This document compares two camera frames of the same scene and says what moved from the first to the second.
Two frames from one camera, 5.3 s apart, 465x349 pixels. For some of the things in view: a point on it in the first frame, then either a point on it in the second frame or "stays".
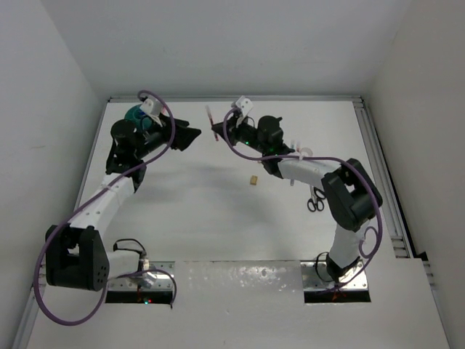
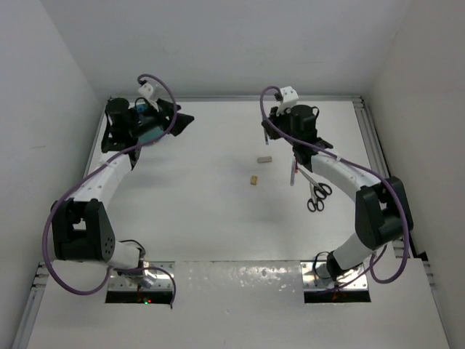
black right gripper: [234, 128] -> [275, 117]
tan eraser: [253, 179] stays
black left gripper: [183, 134] -> [163, 113]
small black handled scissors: [316, 203] stays
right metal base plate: [317, 277] stays
